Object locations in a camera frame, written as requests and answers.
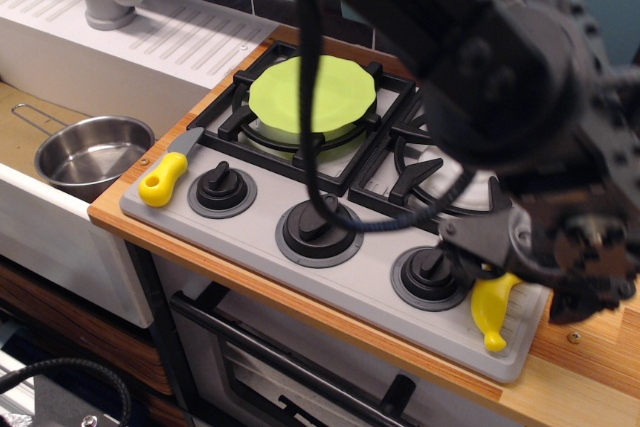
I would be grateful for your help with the right black burner grate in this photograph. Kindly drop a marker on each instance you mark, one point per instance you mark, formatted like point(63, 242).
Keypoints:
point(389, 183)

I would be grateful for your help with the toy oven door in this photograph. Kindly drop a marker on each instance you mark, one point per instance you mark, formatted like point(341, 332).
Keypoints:
point(273, 370)

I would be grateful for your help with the green plastic plate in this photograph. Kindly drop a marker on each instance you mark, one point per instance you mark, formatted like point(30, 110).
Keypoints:
point(342, 94)

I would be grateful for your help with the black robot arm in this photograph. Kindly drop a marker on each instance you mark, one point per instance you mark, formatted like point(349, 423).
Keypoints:
point(521, 88)

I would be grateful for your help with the black stove knob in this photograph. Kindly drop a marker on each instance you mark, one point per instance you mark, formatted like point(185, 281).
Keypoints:
point(308, 239)
point(222, 192)
point(424, 278)

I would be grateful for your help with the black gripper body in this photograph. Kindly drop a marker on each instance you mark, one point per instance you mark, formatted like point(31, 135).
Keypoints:
point(582, 233)

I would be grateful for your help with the white right burner cap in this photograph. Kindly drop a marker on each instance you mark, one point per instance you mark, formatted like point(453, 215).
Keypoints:
point(476, 195)

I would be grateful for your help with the stainless steel pot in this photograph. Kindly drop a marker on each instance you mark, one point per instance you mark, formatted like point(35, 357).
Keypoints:
point(84, 158)

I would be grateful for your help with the yellow handled toy knife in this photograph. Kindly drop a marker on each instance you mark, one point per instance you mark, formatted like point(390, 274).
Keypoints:
point(157, 187)

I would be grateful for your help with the white toy sink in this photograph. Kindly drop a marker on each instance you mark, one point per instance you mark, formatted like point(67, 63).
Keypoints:
point(155, 70)

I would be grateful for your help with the left black burner grate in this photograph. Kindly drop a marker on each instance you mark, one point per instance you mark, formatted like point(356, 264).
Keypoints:
point(232, 130)

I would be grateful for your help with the right black stove knob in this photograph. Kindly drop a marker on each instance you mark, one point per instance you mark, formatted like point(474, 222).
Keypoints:
point(424, 278)

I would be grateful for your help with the yellow toy banana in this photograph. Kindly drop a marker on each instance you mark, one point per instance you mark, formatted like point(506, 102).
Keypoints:
point(489, 303)

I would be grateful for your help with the left black stove knob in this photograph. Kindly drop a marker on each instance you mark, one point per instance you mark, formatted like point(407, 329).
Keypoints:
point(222, 192)

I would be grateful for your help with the black burner grate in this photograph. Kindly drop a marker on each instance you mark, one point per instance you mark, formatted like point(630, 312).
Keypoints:
point(389, 183)
point(232, 130)

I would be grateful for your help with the middle black stove knob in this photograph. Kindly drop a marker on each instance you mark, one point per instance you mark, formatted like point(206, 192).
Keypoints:
point(308, 239)

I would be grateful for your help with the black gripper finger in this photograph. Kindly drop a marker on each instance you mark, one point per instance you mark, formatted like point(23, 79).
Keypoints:
point(470, 268)
point(575, 302)

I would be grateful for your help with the grey toy stove top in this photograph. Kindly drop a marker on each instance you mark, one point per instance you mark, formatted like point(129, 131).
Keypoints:
point(360, 287)

